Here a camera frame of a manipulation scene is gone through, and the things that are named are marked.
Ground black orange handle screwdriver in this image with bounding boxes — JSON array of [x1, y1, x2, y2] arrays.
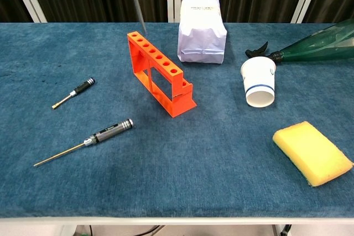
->
[[127, 0, 147, 34]]

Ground orange tool holder rack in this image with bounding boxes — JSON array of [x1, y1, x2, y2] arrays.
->
[[127, 31, 198, 118]]

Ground white paper bag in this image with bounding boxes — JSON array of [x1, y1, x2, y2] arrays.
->
[[178, 0, 227, 65]]

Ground blue felt table cover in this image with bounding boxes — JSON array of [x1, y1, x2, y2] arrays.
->
[[0, 22, 354, 219]]

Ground white paper cup blue stripe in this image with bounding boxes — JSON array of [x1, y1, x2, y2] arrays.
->
[[240, 56, 277, 108]]

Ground yellow sponge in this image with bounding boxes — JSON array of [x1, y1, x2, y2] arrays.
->
[[272, 120, 354, 187]]

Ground green spray bottle black trigger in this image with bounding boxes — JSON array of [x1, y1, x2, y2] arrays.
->
[[244, 18, 354, 64]]

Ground long grey handle precision screwdriver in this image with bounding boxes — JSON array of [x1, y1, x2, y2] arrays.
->
[[33, 118, 134, 167]]

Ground short black handle nut driver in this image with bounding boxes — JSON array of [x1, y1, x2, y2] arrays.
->
[[51, 77, 96, 109]]

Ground black floor cable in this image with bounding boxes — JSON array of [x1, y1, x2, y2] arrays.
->
[[88, 224, 164, 236]]

